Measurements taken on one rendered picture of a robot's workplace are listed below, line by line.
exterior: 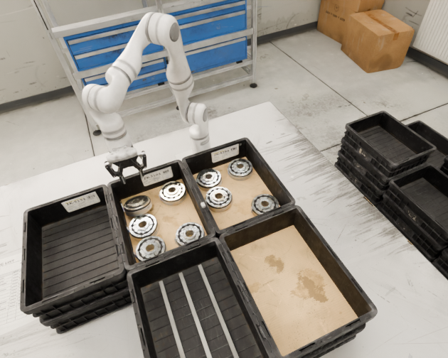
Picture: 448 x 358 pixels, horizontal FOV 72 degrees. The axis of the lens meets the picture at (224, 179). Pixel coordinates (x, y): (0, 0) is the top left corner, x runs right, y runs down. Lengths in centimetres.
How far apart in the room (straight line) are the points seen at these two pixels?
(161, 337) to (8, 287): 69
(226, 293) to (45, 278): 61
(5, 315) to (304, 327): 103
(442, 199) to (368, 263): 89
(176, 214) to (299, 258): 48
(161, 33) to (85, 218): 74
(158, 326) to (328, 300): 52
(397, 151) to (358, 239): 87
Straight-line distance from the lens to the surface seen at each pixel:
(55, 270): 124
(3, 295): 147
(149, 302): 106
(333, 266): 102
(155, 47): 289
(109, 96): 89
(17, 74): 384
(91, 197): 128
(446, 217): 200
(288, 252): 109
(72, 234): 130
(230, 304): 102
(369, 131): 216
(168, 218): 120
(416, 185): 209
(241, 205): 119
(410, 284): 131
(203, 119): 134
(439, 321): 129
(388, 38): 373
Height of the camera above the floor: 178
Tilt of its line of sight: 48 degrees down
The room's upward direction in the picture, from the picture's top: 5 degrees counter-clockwise
